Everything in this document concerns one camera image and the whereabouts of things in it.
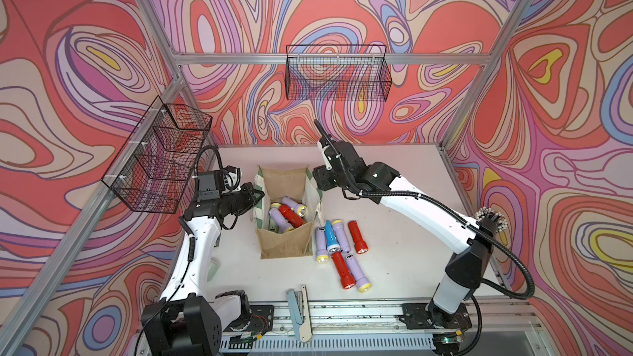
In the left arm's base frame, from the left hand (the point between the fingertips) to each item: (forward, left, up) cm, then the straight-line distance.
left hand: (266, 193), depth 78 cm
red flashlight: (-10, -32, -18) cm, 38 cm away
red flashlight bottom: (-21, -26, -18) cm, 38 cm away
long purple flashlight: (-23, -31, -18) cm, 43 cm away
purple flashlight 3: (-13, -18, -18) cm, 29 cm away
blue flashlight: (-9, -22, -17) cm, 29 cm away
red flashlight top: (-2, -8, -14) cm, 16 cm away
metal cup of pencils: (-9, -74, -3) cm, 74 cm away
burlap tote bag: (+8, +1, -7) cm, 11 cm away
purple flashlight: (+3, -10, -14) cm, 17 cm away
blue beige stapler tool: (-30, -12, -19) cm, 38 cm away
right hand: (+2, -18, +5) cm, 19 cm away
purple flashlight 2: (-3, -4, -13) cm, 14 cm away
